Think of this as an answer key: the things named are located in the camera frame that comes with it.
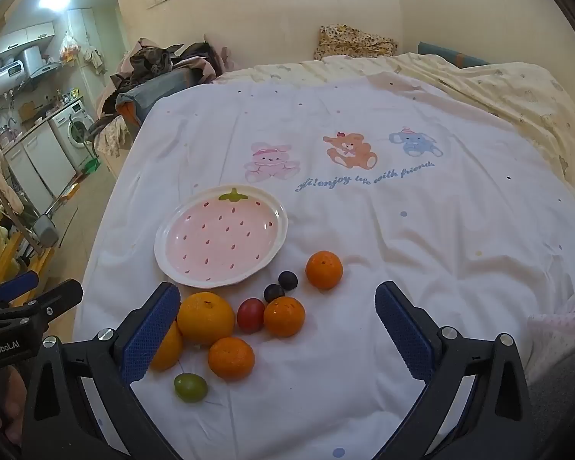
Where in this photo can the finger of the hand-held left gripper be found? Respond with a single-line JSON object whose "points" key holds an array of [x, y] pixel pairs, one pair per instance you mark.
{"points": [[14, 285], [52, 301]]}

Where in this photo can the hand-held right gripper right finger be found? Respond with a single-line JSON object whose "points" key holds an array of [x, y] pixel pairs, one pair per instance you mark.
{"points": [[405, 333]]}

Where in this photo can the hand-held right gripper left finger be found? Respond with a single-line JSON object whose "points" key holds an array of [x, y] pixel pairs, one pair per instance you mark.
{"points": [[148, 335]]}

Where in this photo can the large orange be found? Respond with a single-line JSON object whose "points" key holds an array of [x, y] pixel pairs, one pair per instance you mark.
{"points": [[167, 350], [205, 318]]}

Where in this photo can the green grape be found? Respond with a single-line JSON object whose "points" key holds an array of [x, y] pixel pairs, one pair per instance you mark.
{"points": [[190, 387]]}

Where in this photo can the small tangerine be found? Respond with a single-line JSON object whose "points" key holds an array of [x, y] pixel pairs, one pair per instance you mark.
{"points": [[324, 270], [284, 316], [231, 358]]}

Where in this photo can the red cherry tomato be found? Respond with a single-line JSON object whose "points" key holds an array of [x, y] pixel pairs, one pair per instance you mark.
{"points": [[250, 315]]}

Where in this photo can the strawberry pattern ceramic plate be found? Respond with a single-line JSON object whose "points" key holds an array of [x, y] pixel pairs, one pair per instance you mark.
{"points": [[220, 237]]}

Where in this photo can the dark purple grape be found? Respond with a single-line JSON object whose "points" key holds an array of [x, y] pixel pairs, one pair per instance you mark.
{"points": [[288, 280], [273, 292]]}

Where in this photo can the person's left hand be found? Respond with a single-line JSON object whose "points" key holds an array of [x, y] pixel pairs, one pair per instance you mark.
{"points": [[9, 395]]}

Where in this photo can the yellow shelf rack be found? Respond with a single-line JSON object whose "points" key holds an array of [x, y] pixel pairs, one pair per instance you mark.
{"points": [[2, 254]]}

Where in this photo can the grey mop with metal pole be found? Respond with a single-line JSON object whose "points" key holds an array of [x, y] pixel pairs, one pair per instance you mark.
{"points": [[45, 230]]}

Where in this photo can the white cartoon animal printed blanket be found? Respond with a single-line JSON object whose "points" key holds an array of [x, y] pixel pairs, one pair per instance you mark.
{"points": [[388, 211]]}

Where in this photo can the white kitchen counter cabinet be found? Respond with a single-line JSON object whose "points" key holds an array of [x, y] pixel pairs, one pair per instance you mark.
{"points": [[38, 163]]}

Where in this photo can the green dustpan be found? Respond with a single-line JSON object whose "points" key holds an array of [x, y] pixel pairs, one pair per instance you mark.
{"points": [[92, 165]]}

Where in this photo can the pink dotted cloth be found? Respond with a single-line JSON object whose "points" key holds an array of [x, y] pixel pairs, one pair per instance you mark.
{"points": [[563, 328]]}

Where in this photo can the white washing machine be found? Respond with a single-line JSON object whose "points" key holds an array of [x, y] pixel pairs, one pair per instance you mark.
{"points": [[74, 127]]}

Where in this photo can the grey cloth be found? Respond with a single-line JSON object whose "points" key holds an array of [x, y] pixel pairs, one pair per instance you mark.
{"points": [[563, 402]]}

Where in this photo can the beige lace cloth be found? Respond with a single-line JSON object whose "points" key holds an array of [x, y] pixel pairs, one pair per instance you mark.
{"points": [[110, 136]]}

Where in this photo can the white water heater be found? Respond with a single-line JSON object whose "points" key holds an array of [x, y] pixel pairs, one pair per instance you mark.
{"points": [[7, 79]]}

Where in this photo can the steel range hood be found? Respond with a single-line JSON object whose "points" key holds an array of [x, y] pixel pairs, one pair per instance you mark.
{"points": [[33, 61]]}

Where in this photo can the hanging plastic bag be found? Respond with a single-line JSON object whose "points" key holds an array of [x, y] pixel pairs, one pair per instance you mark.
{"points": [[69, 48]]}

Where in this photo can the pile of clothes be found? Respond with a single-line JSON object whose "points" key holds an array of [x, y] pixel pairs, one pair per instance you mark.
{"points": [[163, 69]]}

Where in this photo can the cream patterned quilt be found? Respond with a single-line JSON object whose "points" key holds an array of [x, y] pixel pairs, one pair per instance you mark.
{"points": [[522, 91]]}

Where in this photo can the teal cushion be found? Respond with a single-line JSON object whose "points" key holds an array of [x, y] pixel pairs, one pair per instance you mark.
{"points": [[453, 55]]}

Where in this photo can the floral patterned pillow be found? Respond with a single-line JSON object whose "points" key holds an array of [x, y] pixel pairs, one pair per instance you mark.
{"points": [[354, 40]]}

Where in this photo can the white wall cabinets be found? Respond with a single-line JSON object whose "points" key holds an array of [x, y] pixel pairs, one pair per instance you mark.
{"points": [[26, 38]]}

